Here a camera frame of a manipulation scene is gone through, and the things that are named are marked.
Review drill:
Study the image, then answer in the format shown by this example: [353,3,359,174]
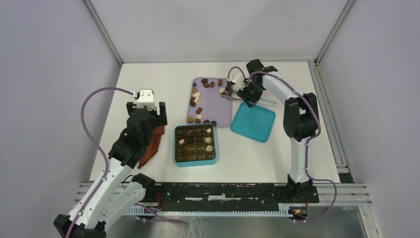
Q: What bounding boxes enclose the brown cloth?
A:
[137,126,165,169]

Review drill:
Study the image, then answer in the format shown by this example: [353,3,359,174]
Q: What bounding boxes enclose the teal box lid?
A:
[230,102,276,143]

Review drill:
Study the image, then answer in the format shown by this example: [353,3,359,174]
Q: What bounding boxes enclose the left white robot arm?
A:
[53,102,167,238]

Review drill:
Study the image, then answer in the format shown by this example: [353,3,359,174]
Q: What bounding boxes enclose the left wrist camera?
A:
[135,89,156,111]

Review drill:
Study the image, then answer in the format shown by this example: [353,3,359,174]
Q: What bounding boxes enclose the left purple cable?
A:
[65,87,136,238]

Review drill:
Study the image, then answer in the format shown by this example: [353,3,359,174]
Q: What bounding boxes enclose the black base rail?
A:
[140,182,319,212]

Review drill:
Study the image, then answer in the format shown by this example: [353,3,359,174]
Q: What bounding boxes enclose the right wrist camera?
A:
[227,73,246,91]

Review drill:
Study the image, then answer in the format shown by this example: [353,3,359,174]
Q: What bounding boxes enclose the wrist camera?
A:
[227,73,246,91]
[135,89,156,111]

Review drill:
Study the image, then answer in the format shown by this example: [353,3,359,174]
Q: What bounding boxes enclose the teal chocolate box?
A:
[174,123,217,168]

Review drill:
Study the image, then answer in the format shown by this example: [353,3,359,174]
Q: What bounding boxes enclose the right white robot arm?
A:
[235,59,320,202]

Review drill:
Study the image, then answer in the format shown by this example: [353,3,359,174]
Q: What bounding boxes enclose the purple chocolate tray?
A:
[186,77,232,128]

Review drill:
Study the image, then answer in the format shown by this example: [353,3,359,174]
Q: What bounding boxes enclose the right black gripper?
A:
[237,80,263,108]

